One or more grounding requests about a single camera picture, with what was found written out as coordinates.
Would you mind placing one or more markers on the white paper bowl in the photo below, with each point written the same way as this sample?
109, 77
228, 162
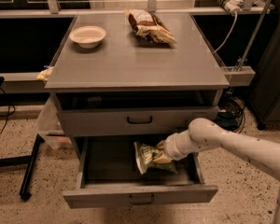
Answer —
88, 37

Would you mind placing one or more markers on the white power strip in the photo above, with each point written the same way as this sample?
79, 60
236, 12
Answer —
231, 6

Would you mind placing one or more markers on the yellow sponge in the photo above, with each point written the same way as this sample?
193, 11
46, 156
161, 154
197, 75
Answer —
45, 74

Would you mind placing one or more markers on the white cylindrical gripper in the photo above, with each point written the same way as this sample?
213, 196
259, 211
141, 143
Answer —
170, 148

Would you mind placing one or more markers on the clear plastic bag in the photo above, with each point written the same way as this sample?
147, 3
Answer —
49, 127

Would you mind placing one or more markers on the closed grey top drawer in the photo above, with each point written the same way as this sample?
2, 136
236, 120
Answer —
130, 121

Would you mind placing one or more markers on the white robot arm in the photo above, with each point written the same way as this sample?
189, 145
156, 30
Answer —
203, 134

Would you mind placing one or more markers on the grey drawer cabinet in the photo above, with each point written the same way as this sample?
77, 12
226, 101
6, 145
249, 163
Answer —
129, 72

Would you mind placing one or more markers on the brown white chip bag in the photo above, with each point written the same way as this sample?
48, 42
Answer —
148, 26

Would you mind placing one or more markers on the grey metal rail beam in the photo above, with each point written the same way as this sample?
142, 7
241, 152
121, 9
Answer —
241, 78

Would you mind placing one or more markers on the black metal stand leg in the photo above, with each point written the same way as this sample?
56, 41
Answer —
29, 162

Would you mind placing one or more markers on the green jalapeno chip bag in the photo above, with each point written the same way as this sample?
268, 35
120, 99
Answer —
144, 155

